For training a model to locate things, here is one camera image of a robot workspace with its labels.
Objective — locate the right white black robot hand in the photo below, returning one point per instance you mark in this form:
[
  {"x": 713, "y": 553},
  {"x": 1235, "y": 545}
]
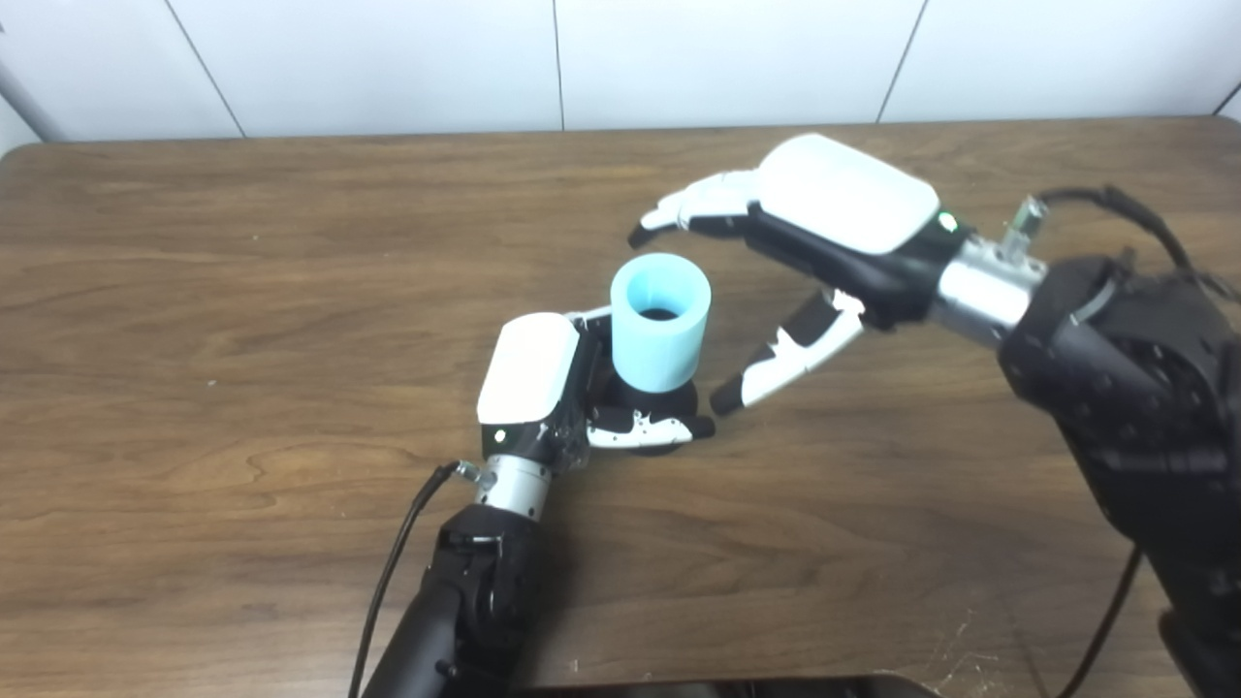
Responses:
[{"x": 853, "y": 194}]

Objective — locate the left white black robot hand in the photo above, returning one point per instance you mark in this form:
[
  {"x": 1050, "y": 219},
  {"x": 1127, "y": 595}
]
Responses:
[{"x": 524, "y": 373}]

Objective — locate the black funnel-shaped nozzle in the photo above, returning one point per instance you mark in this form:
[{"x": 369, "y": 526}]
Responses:
[{"x": 650, "y": 402}]

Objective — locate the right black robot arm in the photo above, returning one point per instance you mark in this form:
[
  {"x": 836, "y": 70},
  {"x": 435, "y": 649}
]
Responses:
[{"x": 1144, "y": 407}]

